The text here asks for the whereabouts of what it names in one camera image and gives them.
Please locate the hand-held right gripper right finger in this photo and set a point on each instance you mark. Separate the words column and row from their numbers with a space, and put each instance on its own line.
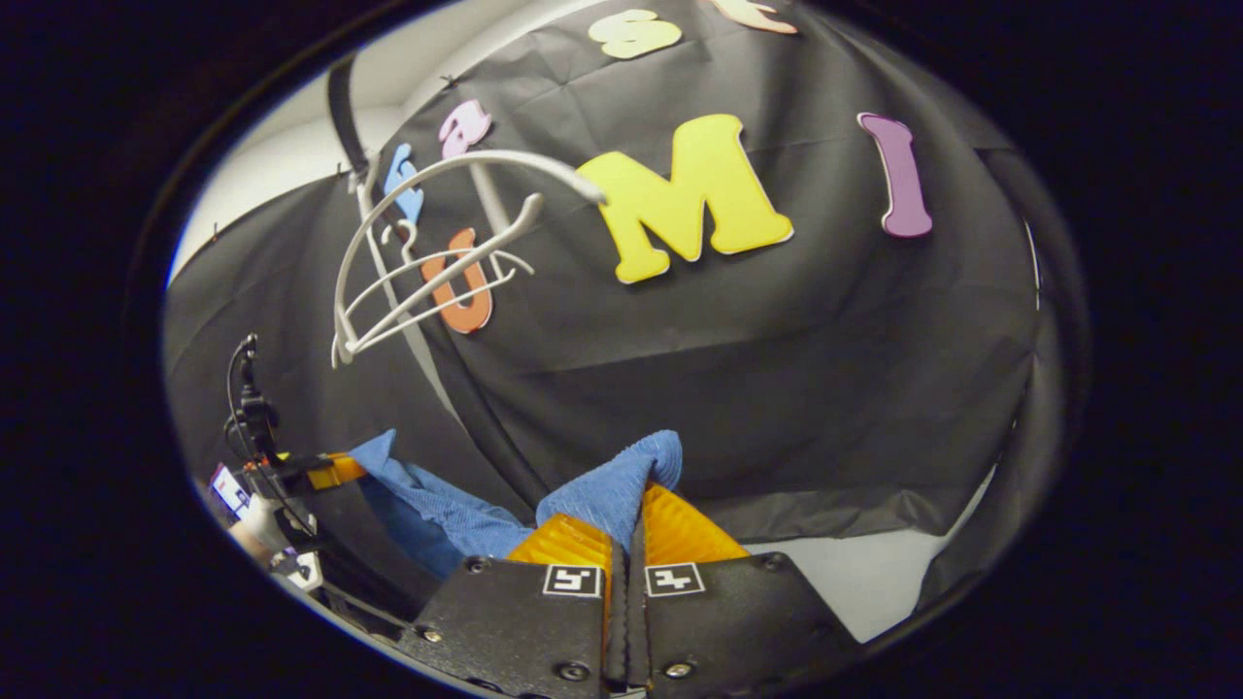
column 738, row 621

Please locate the blue shirt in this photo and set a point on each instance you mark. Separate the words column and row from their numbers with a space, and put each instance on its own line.
column 602, row 495

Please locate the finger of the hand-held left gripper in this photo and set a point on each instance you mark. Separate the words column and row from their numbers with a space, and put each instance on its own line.
column 338, row 471

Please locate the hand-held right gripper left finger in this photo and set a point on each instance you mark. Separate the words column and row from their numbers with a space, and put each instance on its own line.
column 524, row 631

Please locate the white plastic hanger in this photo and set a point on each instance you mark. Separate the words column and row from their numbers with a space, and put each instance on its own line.
column 456, row 254
column 486, row 154

